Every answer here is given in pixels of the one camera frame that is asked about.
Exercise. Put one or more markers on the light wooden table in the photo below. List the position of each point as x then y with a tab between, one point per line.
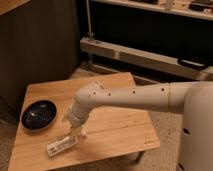
110	131

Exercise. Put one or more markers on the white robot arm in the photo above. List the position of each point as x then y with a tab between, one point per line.
193	100

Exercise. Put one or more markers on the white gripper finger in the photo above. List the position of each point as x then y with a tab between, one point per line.
73	133
83	133

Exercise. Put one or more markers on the metal vertical pole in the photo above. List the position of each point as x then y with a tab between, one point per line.
90	33

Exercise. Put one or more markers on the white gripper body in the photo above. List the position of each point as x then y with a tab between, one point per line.
74	122

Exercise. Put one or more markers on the wooden shelf with items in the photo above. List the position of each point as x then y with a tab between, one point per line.
177	7

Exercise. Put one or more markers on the black ceramic bowl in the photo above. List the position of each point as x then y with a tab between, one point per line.
39	115

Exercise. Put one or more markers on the long grey case black handle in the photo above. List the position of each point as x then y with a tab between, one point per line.
144	59

